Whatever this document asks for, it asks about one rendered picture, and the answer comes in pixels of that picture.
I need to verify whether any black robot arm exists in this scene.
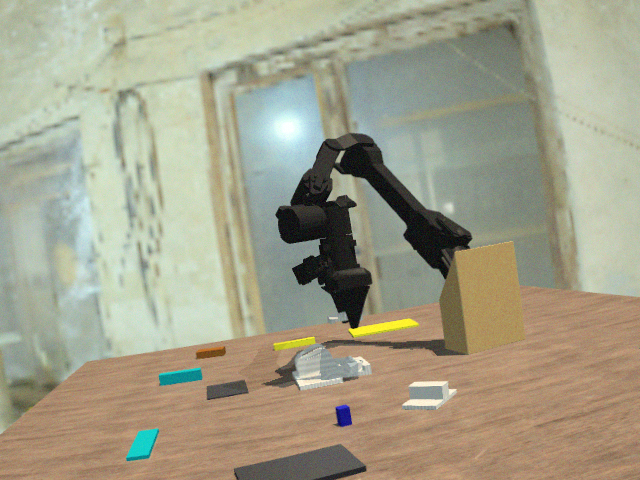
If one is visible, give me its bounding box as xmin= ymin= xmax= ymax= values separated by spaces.
xmin=275 ymin=133 xmax=472 ymax=285

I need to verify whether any teal flat rectangular plate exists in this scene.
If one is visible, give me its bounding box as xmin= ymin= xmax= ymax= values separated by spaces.
xmin=126 ymin=428 xmax=159 ymax=461

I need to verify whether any small orange flat bar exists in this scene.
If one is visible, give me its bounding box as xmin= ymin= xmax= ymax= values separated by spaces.
xmin=196 ymin=346 xmax=226 ymax=360

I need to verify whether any small blue block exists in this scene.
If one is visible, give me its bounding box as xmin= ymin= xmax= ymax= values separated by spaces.
xmin=336 ymin=404 xmax=352 ymax=427

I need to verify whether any yellow flat bar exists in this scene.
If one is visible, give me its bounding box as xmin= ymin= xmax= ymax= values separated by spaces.
xmin=274 ymin=337 xmax=315 ymax=350

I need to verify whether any teal rectangular block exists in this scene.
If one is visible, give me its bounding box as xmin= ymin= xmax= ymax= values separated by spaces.
xmin=159 ymin=368 xmax=203 ymax=386

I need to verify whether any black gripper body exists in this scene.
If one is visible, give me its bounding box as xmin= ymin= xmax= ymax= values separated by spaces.
xmin=318 ymin=234 xmax=373 ymax=291

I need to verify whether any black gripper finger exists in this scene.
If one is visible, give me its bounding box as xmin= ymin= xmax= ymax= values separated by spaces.
xmin=321 ymin=286 xmax=349 ymax=323
xmin=331 ymin=285 xmax=370 ymax=329

